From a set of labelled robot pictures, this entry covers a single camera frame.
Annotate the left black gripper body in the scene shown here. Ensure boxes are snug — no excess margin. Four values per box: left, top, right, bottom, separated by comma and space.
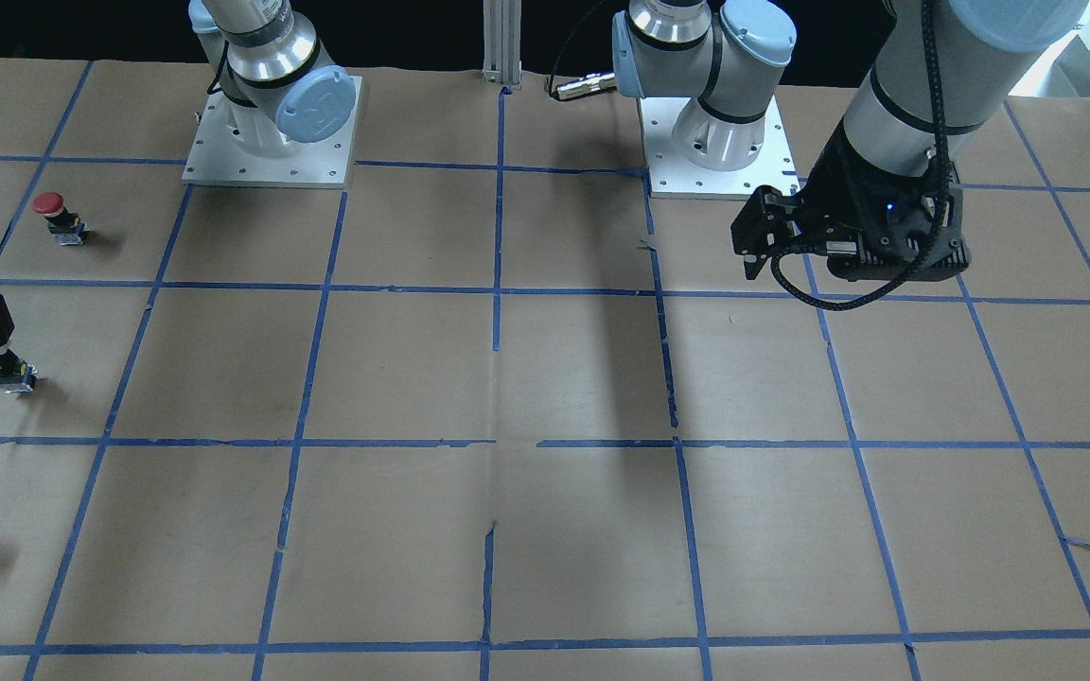
797, 125, 970, 283

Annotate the yellow push button switch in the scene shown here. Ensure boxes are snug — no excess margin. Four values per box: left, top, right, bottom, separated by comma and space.
0, 350, 38, 393

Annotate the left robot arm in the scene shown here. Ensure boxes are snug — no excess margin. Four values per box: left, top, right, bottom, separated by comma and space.
611, 1, 1086, 283

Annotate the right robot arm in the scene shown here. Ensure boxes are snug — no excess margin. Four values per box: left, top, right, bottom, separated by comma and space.
0, 1, 362, 393

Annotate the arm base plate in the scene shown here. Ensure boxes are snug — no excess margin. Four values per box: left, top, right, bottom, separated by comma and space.
639, 96, 800, 200
182, 75, 364, 190

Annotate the red push button switch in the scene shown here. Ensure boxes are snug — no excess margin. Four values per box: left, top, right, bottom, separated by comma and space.
31, 191, 87, 247

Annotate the silver cable connector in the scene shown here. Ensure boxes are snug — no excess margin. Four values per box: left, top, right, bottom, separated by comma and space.
546, 72, 618, 102

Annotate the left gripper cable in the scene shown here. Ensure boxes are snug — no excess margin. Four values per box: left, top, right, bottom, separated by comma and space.
770, 0, 962, 311

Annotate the aluminium frame post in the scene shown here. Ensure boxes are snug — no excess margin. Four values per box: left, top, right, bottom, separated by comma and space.
482, 0, 522, 92

